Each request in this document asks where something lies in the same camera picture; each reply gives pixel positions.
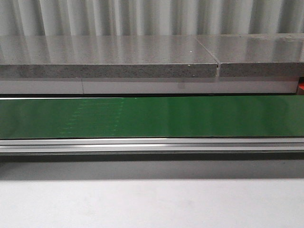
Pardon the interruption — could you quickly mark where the green conveyor belt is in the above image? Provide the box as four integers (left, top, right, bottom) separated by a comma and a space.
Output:
0, 95, 304, 139

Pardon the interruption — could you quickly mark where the grey granite slab right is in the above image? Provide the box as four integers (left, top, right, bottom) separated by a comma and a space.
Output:
196, 33, 304, 78

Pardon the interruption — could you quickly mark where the grey granite slab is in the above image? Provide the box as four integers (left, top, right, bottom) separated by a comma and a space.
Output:
196, 33, 304, 78
0, 36, 218, 79

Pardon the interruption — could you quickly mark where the grey granite slab left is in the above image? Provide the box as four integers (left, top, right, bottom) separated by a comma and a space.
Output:
0, 36, 218, 79

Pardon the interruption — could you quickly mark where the white curtain backdrop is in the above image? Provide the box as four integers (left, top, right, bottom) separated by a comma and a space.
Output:
0, 0, 304, 36

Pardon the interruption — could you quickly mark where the aluminium conveyor frame rail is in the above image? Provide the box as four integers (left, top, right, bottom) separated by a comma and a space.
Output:
0, 137, 304, 154

